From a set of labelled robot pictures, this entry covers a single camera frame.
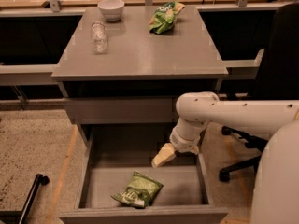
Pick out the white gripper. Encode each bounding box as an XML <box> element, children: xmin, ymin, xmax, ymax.
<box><xmin>151</xmin><ymin>126</ymin><xmax>200</xmax><ymax>168</ymax></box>

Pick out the green jalapeno chip bag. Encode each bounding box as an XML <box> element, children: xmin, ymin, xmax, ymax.
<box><xmin>112</xmin><ymin>171</ymin><xmax>164</xmax><ymax>208</ymax></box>

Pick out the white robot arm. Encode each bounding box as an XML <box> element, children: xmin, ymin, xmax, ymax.
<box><xmin>152</xmin><ymin>92</ymin><xmax>299</xmax><ymax>224</ymax></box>

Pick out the grey closed upper drawer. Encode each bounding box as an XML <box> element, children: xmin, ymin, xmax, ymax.
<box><xmin>65</xmin><ymin>97</ymin><xmax>178</xmax><ymax>124</ymax></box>

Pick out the open grey middle drawer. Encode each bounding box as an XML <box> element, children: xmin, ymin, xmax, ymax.
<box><xmin>60</xmin><ymin>123</ymin><xmax>227</xmax><ymax>224</ymax></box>

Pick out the grey drawer cabinet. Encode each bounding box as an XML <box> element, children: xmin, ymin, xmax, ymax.
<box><xmin>52</xmin><ymin>6</ymin><xmax>227</xmax><ymax>142</ymax></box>

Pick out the light green chip bag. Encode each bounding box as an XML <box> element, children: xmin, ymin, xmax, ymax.
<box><xmin>149</xmin><ymin>1</ymin><xmax>185</xmax><ymax>35</ymax></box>

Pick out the clear plastic water bottle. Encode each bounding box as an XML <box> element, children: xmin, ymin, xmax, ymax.
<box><xmin>91</xmin><ymin>21</ymin><xmax>108</xmax><ymax>54</ymax></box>

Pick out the black office chair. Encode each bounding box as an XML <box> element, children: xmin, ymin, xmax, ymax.
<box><xmin>218</xmin><ymin>2</ymin><xmax>299</xmax><ymax>183</ymax></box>

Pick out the white ceramic bowl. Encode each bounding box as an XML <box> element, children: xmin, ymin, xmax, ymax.
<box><xmin>97</xmin><ymin>0</ymin><xmax>125</xmax><ymax>21</ymax></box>

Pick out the black chair leg with caster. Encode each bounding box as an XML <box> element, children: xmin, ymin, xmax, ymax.
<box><xmin>0</xmin><ymin>174</ymin><xmax>50</xmax><ymax>224</ymax></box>

